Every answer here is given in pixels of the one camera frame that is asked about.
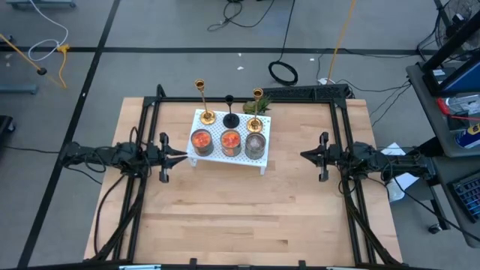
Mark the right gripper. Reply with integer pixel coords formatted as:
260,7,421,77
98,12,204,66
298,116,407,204
299,131,342,183

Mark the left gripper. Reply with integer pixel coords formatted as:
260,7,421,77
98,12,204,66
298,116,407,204
145,131,188,184

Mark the glass candle jar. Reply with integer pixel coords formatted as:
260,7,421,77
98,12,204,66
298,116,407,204
219,129,243,158
244,132,268,161
190,128,215,158

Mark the gold candlestick holder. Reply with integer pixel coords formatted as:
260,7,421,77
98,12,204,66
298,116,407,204
193,78,218,126
246,87,265,134

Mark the black candlestick holder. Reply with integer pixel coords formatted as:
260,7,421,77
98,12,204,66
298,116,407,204
222,94,241,130

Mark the black perforated rack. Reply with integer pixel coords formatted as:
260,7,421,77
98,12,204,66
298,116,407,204
261,83,352,101

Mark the white perforated shelf riser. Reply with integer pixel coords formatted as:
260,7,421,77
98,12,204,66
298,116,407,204
186,108,272,176

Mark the small green succulent plant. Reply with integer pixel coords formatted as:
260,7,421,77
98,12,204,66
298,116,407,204
241,94,272,116

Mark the white paper sheet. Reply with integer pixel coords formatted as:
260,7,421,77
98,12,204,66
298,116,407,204
379,141,420,203

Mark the grey utility cart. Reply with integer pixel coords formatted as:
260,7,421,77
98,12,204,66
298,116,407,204
406,52,480,158

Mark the dark grey desk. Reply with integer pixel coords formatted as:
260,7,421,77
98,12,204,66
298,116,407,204
406,155,480,248

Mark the blue yellow spray can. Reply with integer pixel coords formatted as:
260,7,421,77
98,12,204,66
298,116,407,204
454,122,480,150

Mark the black computer keyboard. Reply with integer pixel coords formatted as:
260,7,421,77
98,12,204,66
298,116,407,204
448,169,480,224

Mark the grey stand foot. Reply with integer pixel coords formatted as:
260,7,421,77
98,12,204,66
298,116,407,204
5,0,77,10
0,83,39,95

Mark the black framed blue panel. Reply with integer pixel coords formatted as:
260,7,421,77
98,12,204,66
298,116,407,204
422,55,480,98

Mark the black diagonal stand bar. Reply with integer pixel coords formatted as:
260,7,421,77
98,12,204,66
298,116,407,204
418,9,480,73

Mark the black floor fan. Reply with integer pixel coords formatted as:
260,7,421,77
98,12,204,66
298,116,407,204
433,0,480,53

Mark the black aluminium rig frame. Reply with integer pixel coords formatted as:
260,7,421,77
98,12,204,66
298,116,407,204
89,83,404,270

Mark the black cable with coil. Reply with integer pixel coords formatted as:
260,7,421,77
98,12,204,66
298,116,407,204
267,0,300,87

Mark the yellow hanging power cord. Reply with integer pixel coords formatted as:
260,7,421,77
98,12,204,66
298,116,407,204
325,0,357,84

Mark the red handled tool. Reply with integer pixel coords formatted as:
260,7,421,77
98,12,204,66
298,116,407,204
436,96,480,123

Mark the yellow plug with cable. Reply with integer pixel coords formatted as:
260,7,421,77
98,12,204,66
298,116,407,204
55,43,72,90

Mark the yellow cord with black weight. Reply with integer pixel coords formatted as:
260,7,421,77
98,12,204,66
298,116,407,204
0,32,68,90

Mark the white floor cable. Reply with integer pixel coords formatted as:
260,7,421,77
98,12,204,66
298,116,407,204
27,0,71,63

